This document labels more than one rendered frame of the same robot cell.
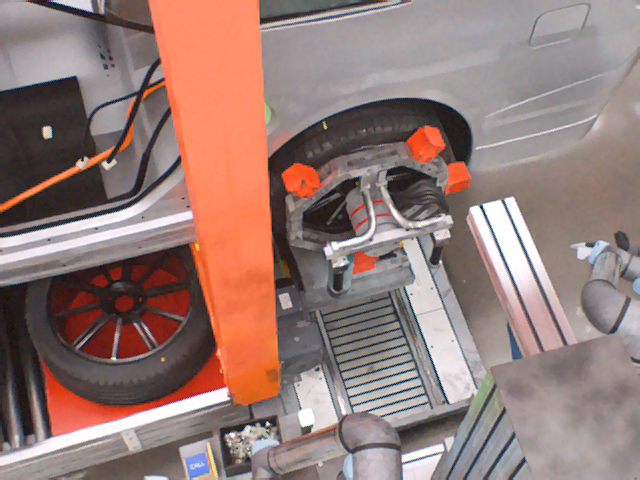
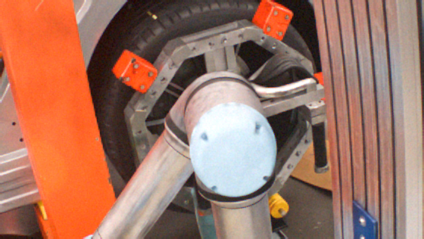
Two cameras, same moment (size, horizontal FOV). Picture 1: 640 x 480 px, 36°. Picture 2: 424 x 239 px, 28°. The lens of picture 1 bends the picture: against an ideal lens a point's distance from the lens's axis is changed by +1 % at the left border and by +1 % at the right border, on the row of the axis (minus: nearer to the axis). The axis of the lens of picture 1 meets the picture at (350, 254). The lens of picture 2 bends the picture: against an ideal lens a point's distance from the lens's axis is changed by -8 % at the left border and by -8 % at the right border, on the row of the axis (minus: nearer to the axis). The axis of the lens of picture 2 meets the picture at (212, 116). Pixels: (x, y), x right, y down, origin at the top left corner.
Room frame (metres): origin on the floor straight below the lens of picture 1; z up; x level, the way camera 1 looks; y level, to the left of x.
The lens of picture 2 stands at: (-0.56, -0.20, 2.04)
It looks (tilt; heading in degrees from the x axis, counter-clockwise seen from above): 28 degrees down; 5
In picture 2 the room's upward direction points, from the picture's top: 9 degrees counter-clockwise
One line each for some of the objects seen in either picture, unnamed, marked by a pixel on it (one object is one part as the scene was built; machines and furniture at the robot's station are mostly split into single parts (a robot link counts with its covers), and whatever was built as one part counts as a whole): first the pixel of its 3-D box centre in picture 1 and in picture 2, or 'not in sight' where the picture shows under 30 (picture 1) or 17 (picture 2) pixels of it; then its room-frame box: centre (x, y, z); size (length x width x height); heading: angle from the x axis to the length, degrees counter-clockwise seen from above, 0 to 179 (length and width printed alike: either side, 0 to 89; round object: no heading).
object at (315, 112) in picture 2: (437, 230); (311, 107); (1.52, -0.27, 0.93); 0.09 x 0.05 x 0.05; 23
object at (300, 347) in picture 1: (286, 322); not in sight; (1.43, 0.21, 0.26); 0.42 x 0.18 x 0.35; 23
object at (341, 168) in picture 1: (366, 202); (226, 121); (1.64, -0.03, 0.85); 0.54 x 0.07 x 0.54; 113
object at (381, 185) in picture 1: (411, 197); (269, 67); (1.57, -0.17, 1.03); 0.19 x 0.18 x 0.11; 23
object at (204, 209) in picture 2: (338, 278); (201, 187); (1.36, 0.03, 0.83); 0.04 x 0.04 x 0.16
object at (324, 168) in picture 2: (437, 252); (319, 144); (1.49, -0.28, 0.83); 0.04 x 0.04 x 0.16
